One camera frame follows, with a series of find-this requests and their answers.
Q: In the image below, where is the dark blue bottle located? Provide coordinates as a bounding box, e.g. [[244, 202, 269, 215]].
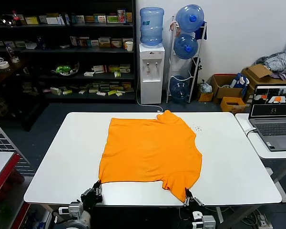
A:
[[37, 35, 46, 50]]

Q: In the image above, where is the grey laptop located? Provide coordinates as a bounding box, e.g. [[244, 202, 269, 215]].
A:
[[248, 84, 286, 152]]

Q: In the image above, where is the crumpled plastic bag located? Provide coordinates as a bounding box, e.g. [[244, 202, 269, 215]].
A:
[[199, 80, 213, 94]]

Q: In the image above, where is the white wire grid panel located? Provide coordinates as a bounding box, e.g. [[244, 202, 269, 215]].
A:
[[0, 115, 35, 176]]

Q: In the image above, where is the pile of grey clothes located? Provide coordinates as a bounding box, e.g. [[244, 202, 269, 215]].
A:
[[254, 52, 286, 79]]

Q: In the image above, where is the clear plastic bottle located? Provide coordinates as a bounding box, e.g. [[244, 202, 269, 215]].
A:
[[6, 45, 20, 64]]

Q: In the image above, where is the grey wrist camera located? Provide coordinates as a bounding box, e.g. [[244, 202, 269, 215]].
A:
[[58, 201, 84, 219], [192, 211, 216, 229]]

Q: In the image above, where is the white dispenser power cord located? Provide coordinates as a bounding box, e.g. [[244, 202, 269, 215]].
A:
[[136, 76, 164, 112]]

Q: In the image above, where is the cola bottle red cap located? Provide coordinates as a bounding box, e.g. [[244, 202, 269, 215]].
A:
[[11, 10, 23, 26]]

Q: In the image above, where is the white red medicine box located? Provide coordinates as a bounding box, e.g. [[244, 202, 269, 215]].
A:
[[93, 64, 108, 74]]

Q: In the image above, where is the white water dispenser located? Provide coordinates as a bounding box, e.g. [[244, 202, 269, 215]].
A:
[[138, 42, 166, 105]]

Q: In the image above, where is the large white table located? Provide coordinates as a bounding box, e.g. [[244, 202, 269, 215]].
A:
[[23, 111, 283, 207]]

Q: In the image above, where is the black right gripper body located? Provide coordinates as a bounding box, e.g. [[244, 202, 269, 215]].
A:
[[184, 197, 205, 213]]

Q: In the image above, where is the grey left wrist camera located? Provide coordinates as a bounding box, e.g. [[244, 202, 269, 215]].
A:
[[58, 201, 84, 219]]

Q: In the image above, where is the dark wooden desk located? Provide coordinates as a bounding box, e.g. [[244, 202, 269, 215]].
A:
[[0, 58, 50, 132]]

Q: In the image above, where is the orange t-shirt with white print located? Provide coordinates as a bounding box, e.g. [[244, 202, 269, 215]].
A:
[[98, 110, 203, 203]]

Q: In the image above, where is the small white side table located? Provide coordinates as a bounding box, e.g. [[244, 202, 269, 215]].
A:
[[235, 112, 286, 203]]

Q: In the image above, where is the dark blue hanging cloth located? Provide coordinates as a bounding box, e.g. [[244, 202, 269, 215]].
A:
[[194, 21, 208, 41]]

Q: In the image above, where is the open brown cardboard box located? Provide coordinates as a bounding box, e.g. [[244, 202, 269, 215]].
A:
[[210, 73, 245, 104]]

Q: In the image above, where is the black stand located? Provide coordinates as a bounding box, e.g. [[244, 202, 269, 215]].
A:
[[190, 57, 203, 81]]

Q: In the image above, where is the yellow medicine box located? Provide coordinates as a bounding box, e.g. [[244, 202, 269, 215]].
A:
[[25, 16, 40, 25]]

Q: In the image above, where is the white jug rack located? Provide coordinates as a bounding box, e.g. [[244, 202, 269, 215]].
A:
[[166, 15, 208, 104]]

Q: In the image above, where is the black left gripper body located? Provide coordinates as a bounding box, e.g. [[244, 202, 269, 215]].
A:
[[80, 187, 103, 212]]

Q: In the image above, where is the large white carton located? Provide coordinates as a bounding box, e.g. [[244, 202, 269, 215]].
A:
[[46, 16, 62, 25]]

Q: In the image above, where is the blue water jug on dispenser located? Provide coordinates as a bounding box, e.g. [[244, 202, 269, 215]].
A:
[[139, 6, 165, 48]]

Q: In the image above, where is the black shelf unit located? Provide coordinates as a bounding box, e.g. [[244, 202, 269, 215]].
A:
[[0, 0, 137, 104]]

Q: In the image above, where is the small yellow cardboard box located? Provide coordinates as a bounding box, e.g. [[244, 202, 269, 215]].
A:
[[197, 90, 215, 103]]

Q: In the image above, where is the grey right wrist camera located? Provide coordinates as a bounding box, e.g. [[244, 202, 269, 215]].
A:
[[192, 211, 216, 229]]

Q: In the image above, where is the shiny glass bowl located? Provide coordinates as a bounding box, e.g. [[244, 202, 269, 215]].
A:
[[0, 14, 16, 27]]

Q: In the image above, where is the red edged white table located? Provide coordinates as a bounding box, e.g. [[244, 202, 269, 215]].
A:
[[0, 151, 21, 201]]

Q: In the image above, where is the large brown cardboard box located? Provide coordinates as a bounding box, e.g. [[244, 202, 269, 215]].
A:
[[241, 63, 286, 103]]

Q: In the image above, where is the blue white bag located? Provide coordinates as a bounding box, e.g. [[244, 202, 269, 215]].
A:
[[230, 73, 250, 90]]

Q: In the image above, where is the orange cardboard box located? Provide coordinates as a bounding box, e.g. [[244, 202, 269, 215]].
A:
[[220, 96, 246, 114]]

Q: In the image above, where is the white tape roll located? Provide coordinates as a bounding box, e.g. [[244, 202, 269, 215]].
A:
[[0, 56, 10, 71]]

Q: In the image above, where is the bowl with green items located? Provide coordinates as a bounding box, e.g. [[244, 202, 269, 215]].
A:
[[51, 61, 81, 77]]

